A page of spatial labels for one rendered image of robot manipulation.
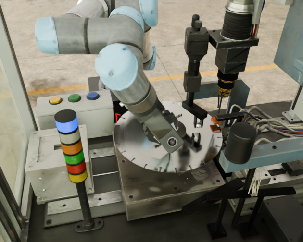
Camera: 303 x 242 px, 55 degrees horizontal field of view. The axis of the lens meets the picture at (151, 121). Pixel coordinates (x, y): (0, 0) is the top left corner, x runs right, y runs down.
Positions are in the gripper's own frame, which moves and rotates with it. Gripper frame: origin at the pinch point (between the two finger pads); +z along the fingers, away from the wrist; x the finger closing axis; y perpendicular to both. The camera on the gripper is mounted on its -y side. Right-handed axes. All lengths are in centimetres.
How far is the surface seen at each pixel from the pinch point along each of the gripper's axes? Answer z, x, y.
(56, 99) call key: 5, 25, 45
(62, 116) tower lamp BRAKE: -27.6, 15.2, 5.2
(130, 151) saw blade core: -1.1, 11.1, 3.8
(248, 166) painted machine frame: -1.8, -10.9, -19.0
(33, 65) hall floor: 131, 71, 242
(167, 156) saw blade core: 1.7, 3.5, -2.6
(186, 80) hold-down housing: -5.6, -13.4, 8.8
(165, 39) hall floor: 211, -76, 232
